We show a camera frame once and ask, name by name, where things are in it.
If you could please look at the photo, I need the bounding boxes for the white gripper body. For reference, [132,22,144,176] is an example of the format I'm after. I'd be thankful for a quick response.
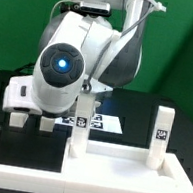
[2,75,42,115]

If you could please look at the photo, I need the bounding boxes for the white desk top tray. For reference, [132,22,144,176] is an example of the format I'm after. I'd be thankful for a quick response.
[61,140,193,193]

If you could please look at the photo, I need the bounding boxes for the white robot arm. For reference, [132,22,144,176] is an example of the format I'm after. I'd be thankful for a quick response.
[3,0,166,118]

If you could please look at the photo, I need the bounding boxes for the fiducial marker sheet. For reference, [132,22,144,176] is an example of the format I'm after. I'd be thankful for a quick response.
[55,114,122,134]

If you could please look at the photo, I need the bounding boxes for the black cables on table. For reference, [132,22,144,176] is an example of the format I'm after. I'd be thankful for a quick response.
[12,59,37,76]

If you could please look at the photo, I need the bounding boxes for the white U-shaped obstacle frame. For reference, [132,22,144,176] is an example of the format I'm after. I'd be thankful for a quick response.
[0,126,74,193]

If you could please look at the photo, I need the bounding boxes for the grey camera cable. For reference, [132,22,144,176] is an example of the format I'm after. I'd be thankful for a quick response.
[49,0,82,22]

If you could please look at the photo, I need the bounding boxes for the grey camera on mount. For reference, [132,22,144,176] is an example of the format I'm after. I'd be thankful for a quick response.
[80,1,111,16]

